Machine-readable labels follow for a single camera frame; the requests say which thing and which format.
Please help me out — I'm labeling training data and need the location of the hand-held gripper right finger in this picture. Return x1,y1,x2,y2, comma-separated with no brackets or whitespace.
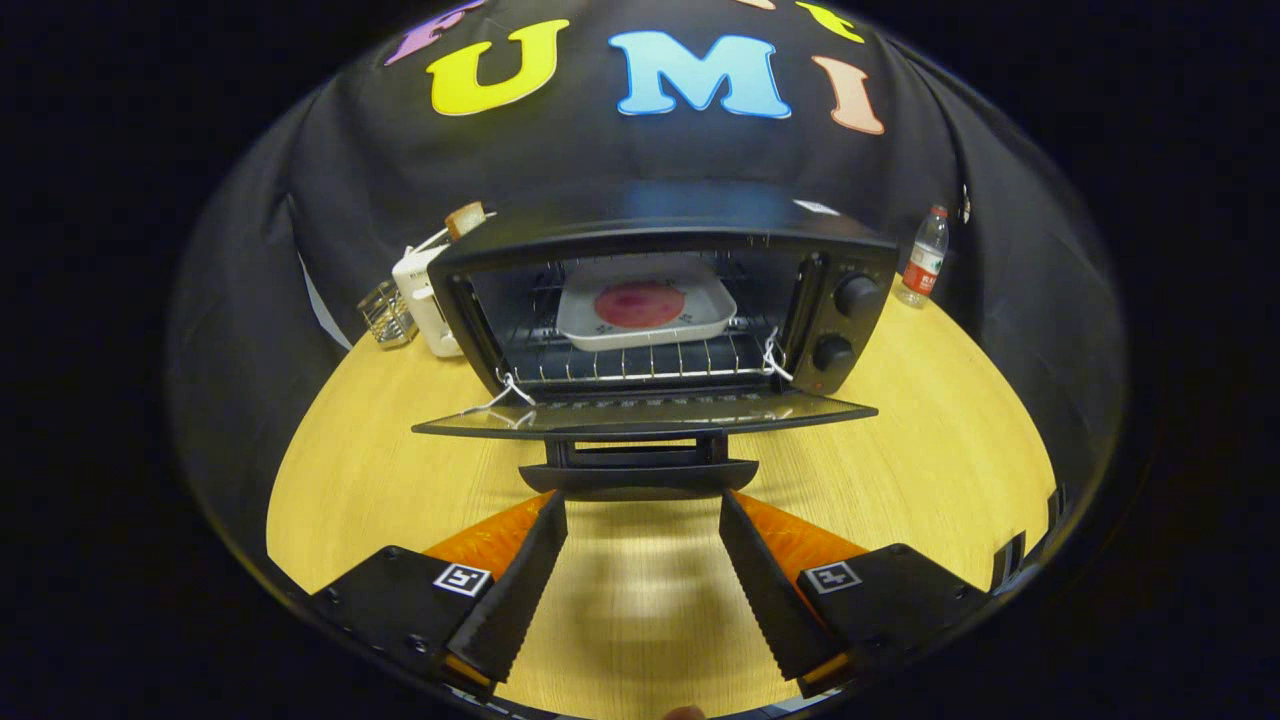
718,490,991,698

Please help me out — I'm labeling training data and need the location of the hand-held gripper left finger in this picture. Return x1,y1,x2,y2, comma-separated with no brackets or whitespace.
310,490,569,696

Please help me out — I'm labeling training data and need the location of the white square dish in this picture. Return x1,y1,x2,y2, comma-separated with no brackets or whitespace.
556,255,738,352

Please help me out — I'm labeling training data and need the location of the pink round ham slice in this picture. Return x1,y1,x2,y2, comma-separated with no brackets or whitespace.
594,280,687,330

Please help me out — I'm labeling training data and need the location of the black toaster oven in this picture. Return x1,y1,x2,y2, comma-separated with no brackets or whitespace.
412,180,899,501

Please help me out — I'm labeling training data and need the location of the white pop-up toaster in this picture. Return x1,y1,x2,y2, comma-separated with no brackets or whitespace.
391,243,463,359

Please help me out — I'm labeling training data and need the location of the clear plastic water bottle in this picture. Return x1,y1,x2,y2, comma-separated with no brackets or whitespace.
896,205,951,308

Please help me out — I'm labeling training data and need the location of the black backdrop cloth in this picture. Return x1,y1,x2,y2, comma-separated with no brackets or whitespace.
165,0,1126,521

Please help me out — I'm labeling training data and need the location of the metal wire basket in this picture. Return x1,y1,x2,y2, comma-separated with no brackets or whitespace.
357,281,419,349

